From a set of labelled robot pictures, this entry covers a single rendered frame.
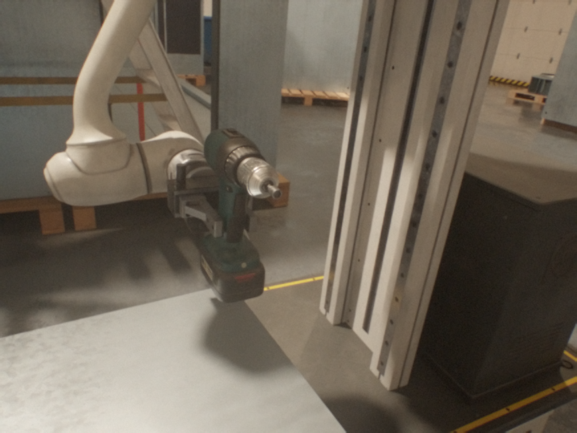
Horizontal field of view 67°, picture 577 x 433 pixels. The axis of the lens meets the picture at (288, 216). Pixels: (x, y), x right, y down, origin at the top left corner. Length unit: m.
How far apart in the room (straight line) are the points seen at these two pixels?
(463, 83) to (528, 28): 12.17
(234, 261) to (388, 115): 0.57
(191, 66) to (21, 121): 4.96
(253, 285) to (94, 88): 0.44
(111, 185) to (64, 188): 0.08
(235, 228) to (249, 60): 2.02
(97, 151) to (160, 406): 0.44
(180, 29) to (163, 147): 6.28
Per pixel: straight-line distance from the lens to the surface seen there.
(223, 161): 0.58
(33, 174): 2.53
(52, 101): 1.72
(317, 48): 6.59
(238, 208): 0.61
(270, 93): 2.67
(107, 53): 0.86
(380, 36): 1.03
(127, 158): 0.84
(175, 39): 7.09
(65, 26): 2.39
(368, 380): 1.16
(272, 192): 0.50
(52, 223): 2.52
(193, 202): 0.69
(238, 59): 2.57
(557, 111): 7.24
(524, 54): 12.96
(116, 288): 2.02
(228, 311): 0.77
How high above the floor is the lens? 1.12
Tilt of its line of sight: 25 degrees down
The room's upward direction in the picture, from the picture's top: 5 degrees clockwise
